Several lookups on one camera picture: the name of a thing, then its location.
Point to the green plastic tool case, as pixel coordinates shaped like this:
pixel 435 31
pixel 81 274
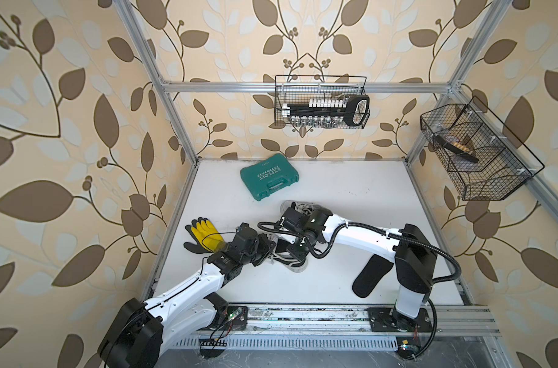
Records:
pixel 269 176

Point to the black wire basket at back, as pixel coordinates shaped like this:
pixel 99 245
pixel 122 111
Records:
pixel 302 88

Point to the yellow black work glove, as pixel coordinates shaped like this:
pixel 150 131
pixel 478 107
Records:
pixel 205 238

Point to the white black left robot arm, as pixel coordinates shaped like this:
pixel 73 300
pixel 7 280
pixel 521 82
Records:
pixel 143 330

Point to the black wire basket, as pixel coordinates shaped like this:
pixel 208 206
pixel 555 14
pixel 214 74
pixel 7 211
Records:
pixel 302 88
pixel 505 162

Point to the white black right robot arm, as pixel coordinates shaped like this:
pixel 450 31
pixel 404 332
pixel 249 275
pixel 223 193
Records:
pixel 418 264

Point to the dark object in right basket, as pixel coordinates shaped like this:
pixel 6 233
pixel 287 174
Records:
pixel 452 150

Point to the black wire basket on right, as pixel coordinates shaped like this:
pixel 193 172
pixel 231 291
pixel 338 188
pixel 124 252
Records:
pixel 505 162

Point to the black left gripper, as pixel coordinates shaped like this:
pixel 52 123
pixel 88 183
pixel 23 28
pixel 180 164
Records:
pixel 266 248

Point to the aluminium frame rail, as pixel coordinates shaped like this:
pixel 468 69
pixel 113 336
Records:
pixel 290 321

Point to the socket bit set in basket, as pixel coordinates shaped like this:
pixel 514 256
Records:
pixel 345 113

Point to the black white canvas sneaker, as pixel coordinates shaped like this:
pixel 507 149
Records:
pixel 280 254

